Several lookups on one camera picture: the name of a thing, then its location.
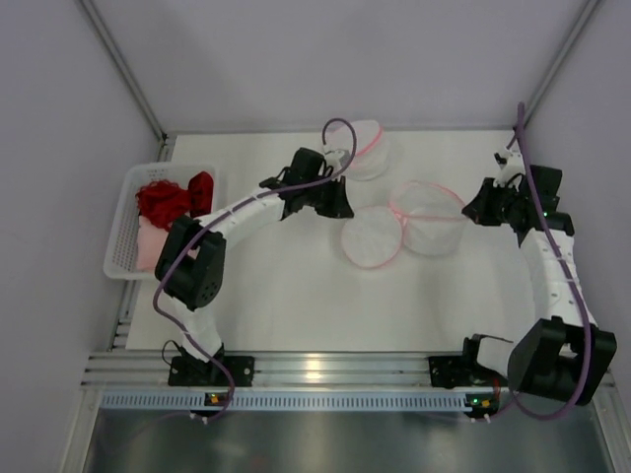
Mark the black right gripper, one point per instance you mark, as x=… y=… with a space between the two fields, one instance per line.
x=483 y=206

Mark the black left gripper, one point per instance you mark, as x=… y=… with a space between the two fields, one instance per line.
x=334 y=198

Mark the pink-trimmed mesh laundry bag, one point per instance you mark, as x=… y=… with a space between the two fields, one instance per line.
x=372 y=154

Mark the red lace garment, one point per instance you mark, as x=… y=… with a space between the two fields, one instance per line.
x=163 y=201

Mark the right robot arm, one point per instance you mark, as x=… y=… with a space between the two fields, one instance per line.
x=562 y=355

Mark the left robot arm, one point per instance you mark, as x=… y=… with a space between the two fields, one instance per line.
x=190 y=269

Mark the pink garment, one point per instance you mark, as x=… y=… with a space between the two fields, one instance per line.
x=150 y=243

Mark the white plastic basket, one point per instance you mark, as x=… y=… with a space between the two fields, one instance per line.
x=121 y=251

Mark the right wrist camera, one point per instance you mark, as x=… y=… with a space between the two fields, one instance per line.
x=508 y=162

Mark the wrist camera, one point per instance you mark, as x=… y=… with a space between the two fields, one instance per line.
x=337 y=158
x=508 y=162

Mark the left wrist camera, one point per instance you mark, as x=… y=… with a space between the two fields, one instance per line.
x=337 y=158

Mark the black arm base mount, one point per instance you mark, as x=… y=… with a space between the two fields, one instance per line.
x=452 y=371

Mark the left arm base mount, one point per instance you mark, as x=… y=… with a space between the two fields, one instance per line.
x=188 y=371

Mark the perforated cable tray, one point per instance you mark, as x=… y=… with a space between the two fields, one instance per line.
x=299 y=401

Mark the aluminium rail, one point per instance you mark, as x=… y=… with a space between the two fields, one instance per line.
x=272 y=370

